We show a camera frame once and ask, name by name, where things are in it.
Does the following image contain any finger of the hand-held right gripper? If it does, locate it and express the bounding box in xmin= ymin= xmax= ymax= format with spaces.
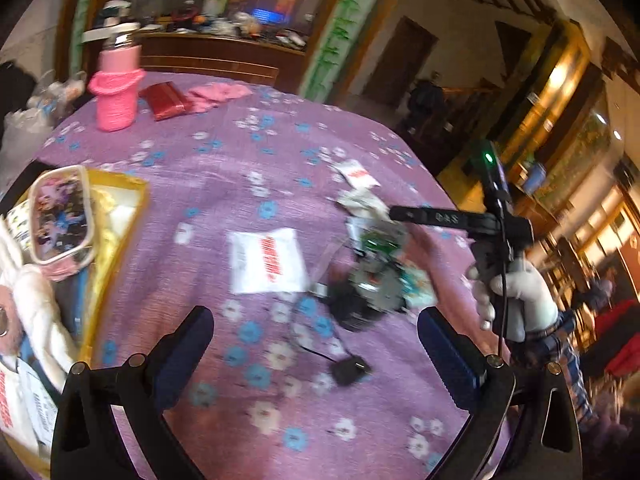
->
xmin=327 ymin=282 xmax=383 ymax=333

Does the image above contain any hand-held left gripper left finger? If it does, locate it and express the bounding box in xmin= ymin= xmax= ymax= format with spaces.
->
xmin=50 ymin=305 xmax=216 ymax=480

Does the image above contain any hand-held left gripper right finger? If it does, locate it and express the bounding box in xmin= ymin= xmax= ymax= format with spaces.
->
xmin=417 ymin=306 xmax=583 ymax=480

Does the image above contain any green white packet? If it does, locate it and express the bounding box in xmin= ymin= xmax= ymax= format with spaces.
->
xmin=400 ymin=260 xmax=439 ymax=311

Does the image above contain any yellow cardboard box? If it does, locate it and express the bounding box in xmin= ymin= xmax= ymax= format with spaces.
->
xmin=0 ymin=167 xmax=151 ymax=480

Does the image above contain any white fluffy sock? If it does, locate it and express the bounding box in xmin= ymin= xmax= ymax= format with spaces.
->
xmin=0 ymin=220 xmax=81 ymax=391

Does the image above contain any person's right forearm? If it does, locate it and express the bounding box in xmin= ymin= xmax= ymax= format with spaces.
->
xmin=510 ymin=310 xmax=601 ymax=431

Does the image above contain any person's right hand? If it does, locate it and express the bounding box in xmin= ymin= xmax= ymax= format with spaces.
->
xmin=467 ymin=255 xmax=559 ymax=343

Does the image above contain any crumpled white packet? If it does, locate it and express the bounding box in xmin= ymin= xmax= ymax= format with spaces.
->
xmin=337 ymin=187 xmax=389 ymax=219

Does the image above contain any white packet with red print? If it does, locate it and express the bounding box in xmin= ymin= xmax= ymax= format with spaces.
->
xmin=227 ymin=227 xmax=310 ymax=295
xmin=0 ymin=360 xmax=59 ymax=461
xmin=336 ymin=159 xmax=379 ymax=190

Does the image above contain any purple floral tablecloth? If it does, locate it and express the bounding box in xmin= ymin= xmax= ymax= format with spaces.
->
xmin=30 ymin=72 xmax=506 ymax=480

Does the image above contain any clear cartoon print pouch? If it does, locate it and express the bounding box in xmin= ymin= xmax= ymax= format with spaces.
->
xmin=27 ymin=164 xmax=99 ymax=266

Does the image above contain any red wallet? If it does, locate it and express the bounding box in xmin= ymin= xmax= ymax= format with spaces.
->
xmin=138 ymin=84 xmax=194 ymax=122

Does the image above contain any pink fluffy cloth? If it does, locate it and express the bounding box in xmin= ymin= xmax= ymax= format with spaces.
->
xmin=182 ymin=82 xmax=253 ymax=114

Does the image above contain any pink knit-sleeved bottle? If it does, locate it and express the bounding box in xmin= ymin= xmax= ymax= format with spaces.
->
xmin=82 ymin=22 xmax=146 ymax=133

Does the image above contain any white plastic bag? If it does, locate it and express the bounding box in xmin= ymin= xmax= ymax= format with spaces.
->
xmin=0 ymin=70 xmax=89 ymax=171

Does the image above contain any wooden cabinet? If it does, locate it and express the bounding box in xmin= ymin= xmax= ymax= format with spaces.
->
xmin=55 ymin=0 xmax=361 ymax=97

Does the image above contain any black cabled puck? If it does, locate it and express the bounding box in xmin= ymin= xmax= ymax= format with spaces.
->
xmin=289 ymin=305 xmax=374 ymax=387

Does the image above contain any bamboo wall poster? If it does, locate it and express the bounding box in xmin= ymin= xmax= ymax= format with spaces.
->
xmin=300 ymin=0 xmax=372 ymax=106

